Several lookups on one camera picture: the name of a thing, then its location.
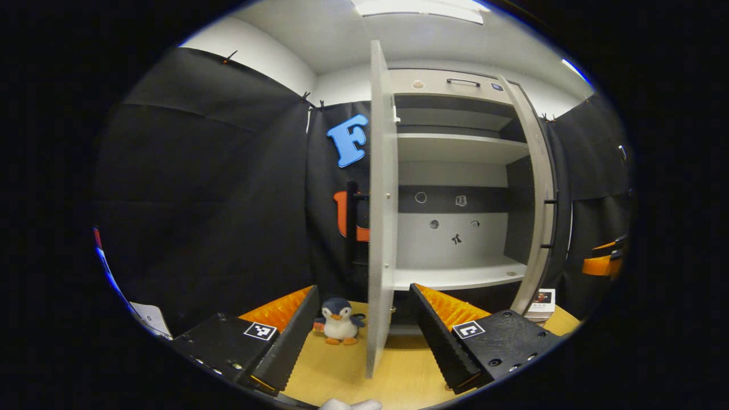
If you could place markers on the black backdrop cloth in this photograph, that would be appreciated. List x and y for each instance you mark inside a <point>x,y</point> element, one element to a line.
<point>199,199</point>

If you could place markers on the white cabinet drawer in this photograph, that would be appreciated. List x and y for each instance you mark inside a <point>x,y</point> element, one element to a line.
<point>404,82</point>

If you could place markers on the white book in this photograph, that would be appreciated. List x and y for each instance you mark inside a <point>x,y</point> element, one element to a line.
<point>544,297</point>

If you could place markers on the white paper sheet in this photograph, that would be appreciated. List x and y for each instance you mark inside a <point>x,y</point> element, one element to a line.
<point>151,319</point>

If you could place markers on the large ceiling light panel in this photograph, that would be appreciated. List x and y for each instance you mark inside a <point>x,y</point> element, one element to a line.
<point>418,8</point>

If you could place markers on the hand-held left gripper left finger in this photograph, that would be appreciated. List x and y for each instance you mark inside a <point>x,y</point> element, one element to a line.
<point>290,341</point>

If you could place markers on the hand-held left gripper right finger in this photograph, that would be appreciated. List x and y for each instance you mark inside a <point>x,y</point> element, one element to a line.
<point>441,341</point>

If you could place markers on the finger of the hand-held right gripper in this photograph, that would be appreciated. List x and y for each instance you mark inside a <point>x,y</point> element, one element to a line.
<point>598,266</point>
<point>603,246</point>

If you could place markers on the white cabinet door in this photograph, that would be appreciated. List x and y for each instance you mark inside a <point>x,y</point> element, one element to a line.
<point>381,228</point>
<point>538,188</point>

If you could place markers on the white and grey cabinet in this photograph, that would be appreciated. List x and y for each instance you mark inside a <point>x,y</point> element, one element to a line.
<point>455,148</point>

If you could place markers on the penguin plush toy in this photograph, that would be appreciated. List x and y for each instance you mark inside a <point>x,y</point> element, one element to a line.
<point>340,324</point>

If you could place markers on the narrow ceiling light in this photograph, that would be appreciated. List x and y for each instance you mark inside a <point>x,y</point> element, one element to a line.
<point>576,72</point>

